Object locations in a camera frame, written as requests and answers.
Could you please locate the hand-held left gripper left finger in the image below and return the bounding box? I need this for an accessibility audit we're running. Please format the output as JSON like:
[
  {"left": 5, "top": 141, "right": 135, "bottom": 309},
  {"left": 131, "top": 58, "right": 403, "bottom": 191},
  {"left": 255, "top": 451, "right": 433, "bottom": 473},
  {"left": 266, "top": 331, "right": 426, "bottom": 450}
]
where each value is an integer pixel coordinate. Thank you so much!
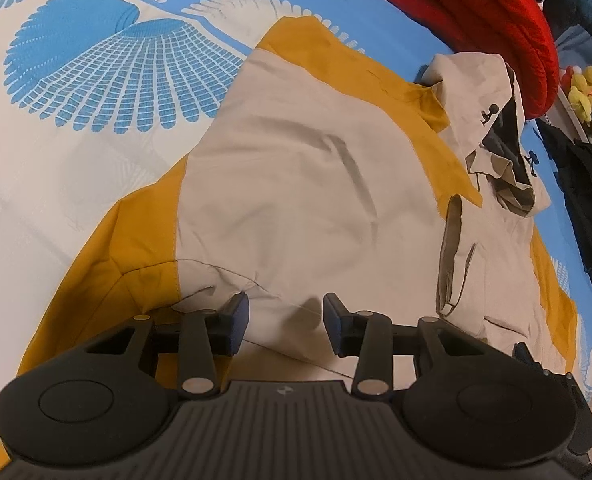
[{"left": 83, "top": 291, "right": 251, "bottom": 397}]

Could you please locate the blue and white printed bedsheet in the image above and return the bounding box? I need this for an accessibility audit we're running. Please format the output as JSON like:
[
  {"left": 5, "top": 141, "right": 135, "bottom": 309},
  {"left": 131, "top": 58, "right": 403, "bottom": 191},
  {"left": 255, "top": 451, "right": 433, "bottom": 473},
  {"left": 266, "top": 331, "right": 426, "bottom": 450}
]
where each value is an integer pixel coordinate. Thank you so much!
[{"left": 0, "top": 0, "right": 592, "bottom": 466}]

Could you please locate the black clothes pile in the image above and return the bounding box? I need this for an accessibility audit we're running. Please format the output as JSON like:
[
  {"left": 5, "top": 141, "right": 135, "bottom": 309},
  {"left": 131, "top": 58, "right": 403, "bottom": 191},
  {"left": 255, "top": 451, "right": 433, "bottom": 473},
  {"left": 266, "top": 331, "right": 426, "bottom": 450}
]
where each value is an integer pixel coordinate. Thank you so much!
[{"left": 536, "top": 119, "right": 592, "bottom": 297}]

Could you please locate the red quilted blanket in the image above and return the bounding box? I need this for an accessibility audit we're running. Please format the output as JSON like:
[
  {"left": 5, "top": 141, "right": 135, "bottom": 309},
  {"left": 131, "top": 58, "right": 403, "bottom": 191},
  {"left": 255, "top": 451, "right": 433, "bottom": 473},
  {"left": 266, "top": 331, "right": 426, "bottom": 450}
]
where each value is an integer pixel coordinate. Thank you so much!
[{"left": 326, "top": 0, "right": 561, "bottom": 122}]

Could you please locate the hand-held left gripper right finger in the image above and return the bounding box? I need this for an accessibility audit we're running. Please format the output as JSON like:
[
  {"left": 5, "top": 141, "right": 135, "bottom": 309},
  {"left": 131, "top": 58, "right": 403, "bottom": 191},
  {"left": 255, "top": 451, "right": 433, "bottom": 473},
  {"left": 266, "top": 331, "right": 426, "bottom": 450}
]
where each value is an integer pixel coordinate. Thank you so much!
[{"left": 322, "top": 292, "right": 483, "bottom": 398}]

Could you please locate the beige and yellow jacket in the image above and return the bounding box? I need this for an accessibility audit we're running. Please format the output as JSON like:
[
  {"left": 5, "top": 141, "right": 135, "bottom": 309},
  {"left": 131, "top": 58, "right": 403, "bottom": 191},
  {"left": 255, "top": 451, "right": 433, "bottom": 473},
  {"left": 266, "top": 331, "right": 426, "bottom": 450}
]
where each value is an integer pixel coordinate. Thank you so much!
[{"left": 0, "top": 16, "right": 579, "bottom": 480}]

